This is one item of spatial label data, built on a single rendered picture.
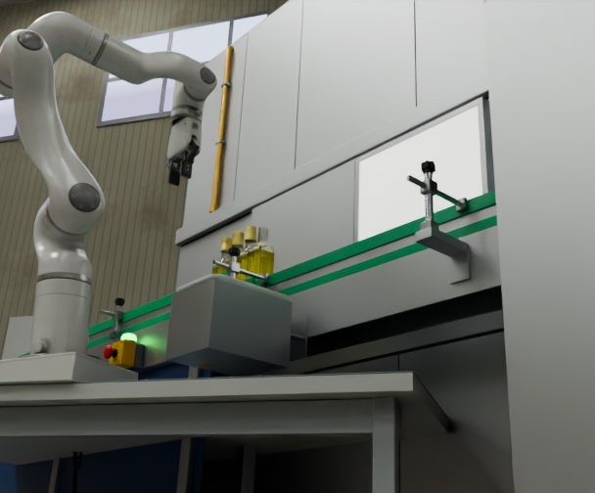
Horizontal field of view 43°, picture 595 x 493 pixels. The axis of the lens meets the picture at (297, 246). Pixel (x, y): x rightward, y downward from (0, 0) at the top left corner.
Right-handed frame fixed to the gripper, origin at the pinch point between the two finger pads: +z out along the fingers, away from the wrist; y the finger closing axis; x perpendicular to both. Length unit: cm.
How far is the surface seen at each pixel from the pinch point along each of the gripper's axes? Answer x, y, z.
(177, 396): 14, -32, 64
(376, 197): -42, -30, 2
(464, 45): -45, -58, -33
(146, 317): -16, 39, 27
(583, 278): -8, -104, 53
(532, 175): -8, -97, 34
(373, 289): -24, -46, 37
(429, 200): -15, -70, 27
